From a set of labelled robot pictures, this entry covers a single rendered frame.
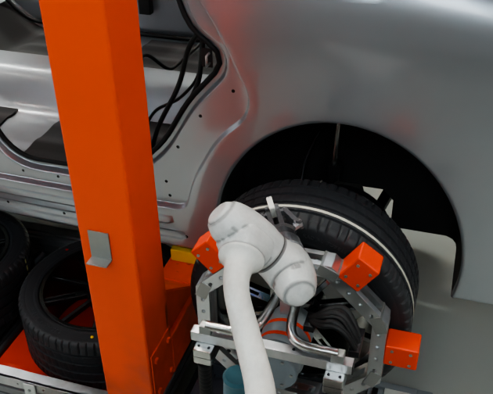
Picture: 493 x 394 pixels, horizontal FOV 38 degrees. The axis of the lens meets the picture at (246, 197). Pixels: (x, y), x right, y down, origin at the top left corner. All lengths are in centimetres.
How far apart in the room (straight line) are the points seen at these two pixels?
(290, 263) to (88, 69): 62
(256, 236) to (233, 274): 10
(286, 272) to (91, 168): 55
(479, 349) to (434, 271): 53
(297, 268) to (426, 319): 188
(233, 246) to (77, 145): 49
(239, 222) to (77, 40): 54
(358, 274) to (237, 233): 44
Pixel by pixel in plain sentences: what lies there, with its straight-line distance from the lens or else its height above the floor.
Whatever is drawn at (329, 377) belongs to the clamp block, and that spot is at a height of 95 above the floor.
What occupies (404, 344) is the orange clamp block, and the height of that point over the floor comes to 88.
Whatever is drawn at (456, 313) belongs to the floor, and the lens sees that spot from 349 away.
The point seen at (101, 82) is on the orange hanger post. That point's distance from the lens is 167.
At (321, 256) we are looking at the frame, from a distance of 190.
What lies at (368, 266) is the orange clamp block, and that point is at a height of 114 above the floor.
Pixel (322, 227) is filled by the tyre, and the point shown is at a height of 117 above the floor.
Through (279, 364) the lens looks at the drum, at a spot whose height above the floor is 88.
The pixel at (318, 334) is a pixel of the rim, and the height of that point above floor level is 77.
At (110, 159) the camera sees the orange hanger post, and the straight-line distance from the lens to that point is 176.
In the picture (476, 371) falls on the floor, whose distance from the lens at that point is 324.
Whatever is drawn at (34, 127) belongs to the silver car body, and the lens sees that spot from 334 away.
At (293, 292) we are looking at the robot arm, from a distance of 158.
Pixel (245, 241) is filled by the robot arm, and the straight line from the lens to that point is 152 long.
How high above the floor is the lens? 229
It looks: 34 degrees down
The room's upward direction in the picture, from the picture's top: 1 degrees counter-clockwise
